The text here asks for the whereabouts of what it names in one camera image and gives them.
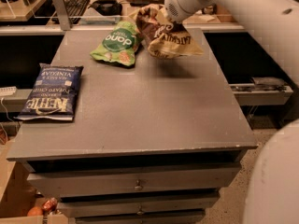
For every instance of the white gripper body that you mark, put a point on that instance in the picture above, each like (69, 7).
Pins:
(177, 7)

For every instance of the brown chip bag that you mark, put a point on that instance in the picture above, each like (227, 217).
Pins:
(163, 38)

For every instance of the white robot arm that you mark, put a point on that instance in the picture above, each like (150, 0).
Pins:
(273, 194)

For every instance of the green rice chip bag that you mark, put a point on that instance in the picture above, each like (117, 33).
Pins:
(120, 45)

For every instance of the blue kettle chip bag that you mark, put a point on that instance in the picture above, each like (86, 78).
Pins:
(54, 95)

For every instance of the cans and jar cluster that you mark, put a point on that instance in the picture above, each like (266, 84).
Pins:
(210, 10)

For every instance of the brown cardboard box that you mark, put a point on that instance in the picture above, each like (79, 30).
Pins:
(224, 14)

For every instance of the black headphones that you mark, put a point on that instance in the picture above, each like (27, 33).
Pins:
(107, 7)

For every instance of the black keyboard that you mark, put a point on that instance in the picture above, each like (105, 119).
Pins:
(75, 9)

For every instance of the grey side shelf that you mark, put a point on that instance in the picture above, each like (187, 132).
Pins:
(262, 91)

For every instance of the grey drawer cabinet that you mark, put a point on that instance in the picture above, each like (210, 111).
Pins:
(149, 145)

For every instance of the white power strip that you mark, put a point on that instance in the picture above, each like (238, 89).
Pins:
(7, 91)

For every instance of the red snack wrapper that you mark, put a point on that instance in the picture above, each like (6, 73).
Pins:
(50, 205)

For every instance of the orange fruit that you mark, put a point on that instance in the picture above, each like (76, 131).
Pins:
(35, 211)

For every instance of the left metal bracket post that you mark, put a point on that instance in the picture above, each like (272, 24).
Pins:
(62, 15)

